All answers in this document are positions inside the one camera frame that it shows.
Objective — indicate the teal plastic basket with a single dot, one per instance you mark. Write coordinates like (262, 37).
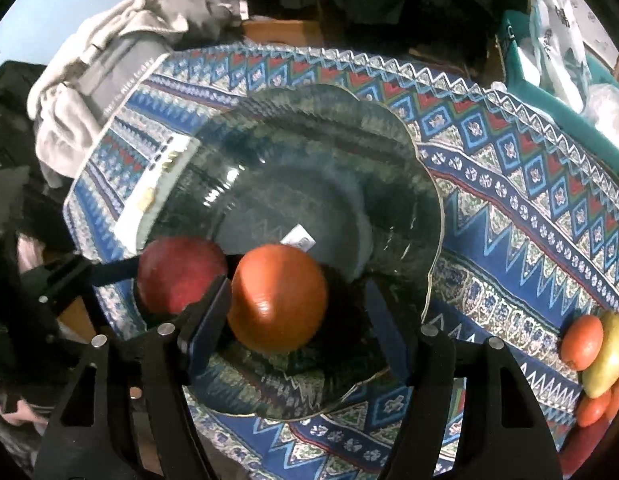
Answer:
(534, 85)

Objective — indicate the wooden box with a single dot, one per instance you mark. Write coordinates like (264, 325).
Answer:
(284, 32)

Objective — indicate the blue patterned tablecloth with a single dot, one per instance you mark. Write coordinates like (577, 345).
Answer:
(499, 220)

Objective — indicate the white printed plastic bag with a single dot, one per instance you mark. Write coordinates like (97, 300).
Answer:
(559, 25)

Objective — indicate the clear plastic bag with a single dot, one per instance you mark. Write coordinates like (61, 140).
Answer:
(607, 105)

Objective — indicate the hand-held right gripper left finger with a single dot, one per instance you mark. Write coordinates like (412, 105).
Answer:
(205, 327)

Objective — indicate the light grey towel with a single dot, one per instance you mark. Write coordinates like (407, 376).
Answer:
(64, 110)

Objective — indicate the yellow-green mango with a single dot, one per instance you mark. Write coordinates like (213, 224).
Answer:
(608, 360)

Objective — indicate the red apple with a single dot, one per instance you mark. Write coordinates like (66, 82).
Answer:
(177, 275)

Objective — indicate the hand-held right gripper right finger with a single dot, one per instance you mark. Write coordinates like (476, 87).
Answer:
(389, 332)

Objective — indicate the large orange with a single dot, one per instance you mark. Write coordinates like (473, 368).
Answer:
(277, 297)

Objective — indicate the black bag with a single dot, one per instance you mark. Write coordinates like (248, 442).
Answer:
(17, 95)

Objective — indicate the dark grey printed shirt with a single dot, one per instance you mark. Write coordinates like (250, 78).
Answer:
(117, 67)

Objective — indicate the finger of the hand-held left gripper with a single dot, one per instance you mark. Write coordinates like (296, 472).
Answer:
(114, 271)

